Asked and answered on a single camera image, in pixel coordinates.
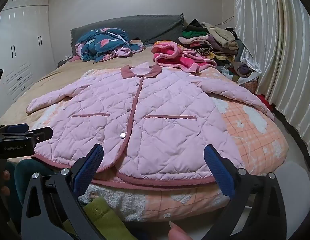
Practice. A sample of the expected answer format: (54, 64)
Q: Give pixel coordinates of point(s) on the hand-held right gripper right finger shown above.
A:
(220, 171)

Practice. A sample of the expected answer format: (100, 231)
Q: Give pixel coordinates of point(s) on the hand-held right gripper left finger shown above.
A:
(88, 166)

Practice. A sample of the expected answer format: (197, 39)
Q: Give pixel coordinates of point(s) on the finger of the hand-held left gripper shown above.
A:
(42, 133)
(16, 128)

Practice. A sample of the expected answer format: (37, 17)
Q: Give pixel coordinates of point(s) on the pink quilted jacket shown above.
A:
(157, 120)

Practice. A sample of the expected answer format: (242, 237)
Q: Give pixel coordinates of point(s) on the patterned bag of clothes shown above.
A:
(242, 71)

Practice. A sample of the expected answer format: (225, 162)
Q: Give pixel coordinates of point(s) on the pile of folded clothes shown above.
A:
(215, 42)

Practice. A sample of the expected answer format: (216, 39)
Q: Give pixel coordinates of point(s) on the person's left hand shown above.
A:
(5, 175)

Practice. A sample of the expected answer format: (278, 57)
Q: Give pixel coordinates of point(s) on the person's right hand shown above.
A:
(178, 232)

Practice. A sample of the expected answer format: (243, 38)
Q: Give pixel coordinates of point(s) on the dark teal pants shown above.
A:
(27, 167)

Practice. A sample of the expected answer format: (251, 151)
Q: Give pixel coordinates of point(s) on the orange checked bear-print blanket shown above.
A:
(250, 135)

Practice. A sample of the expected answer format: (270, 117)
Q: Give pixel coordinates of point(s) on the yellow-green fleece garment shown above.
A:
(102, 215)

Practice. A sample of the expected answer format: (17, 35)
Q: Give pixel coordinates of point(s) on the beige bed sheet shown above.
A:
(44, 65)

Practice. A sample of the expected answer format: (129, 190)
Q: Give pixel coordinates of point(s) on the red cloth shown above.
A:
(265, 101)

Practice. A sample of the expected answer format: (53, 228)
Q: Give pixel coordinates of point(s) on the white wardrobe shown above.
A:
(24, 42)

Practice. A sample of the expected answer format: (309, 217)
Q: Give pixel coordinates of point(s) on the blue flamingo-print quilt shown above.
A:
(102, 42)

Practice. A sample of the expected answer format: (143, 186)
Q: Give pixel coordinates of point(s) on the pink fleece garment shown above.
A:
(170, 52)

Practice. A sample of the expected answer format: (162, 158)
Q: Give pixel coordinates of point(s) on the white pleated curtain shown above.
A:
(270, 42)

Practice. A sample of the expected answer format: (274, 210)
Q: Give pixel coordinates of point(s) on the grey headboard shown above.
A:
(150, 27)

